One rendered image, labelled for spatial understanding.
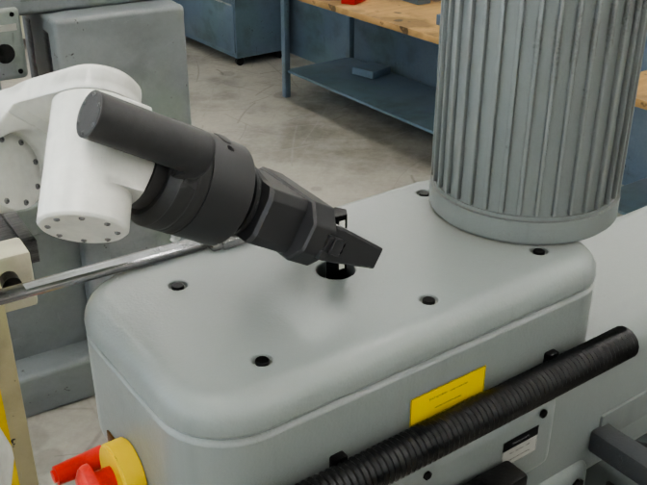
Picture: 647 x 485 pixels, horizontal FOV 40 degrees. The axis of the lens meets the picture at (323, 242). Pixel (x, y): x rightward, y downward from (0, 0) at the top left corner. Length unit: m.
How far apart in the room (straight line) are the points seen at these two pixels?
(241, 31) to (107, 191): 7.59
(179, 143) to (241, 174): 0.08
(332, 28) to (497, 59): 7.25
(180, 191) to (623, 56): 0.43
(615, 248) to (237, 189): 0.65
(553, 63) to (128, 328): 0.44
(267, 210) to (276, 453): 0.19
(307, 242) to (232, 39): 7.54
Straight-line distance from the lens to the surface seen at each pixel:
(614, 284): 1.13
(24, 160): 0.75
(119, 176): 0.65
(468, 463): 0.92
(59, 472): 0.92
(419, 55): 7.20
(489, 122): 0.87
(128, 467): 0.79
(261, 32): 8.33
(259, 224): 0.72
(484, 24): 0.84
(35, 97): 0.70
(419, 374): 0.77
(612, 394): 1.09
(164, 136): 0.64
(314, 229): 0.73
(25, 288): 0.84
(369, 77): 7.12
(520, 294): 0.83
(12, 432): 2.95
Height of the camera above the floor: 2.30
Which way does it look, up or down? 27 degrees down
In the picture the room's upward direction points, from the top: straight up
